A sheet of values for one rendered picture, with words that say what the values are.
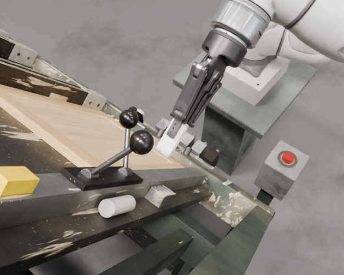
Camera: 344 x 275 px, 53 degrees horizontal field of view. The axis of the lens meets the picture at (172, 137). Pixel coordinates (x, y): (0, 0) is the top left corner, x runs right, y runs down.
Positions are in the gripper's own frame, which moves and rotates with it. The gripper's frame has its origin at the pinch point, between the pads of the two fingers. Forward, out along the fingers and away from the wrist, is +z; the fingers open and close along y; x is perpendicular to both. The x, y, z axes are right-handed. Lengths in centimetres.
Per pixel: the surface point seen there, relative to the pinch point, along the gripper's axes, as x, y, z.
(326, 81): -6, 223, -71
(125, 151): 0.8, -12.5, 4.0
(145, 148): -1.9, -13.1, 1.7
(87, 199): 2.0, -13.2, 13.5
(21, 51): 92, 48, 10
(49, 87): 51, 25, 11
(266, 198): -18, 88, 12
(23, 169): 5.2, -26.0, 9.7
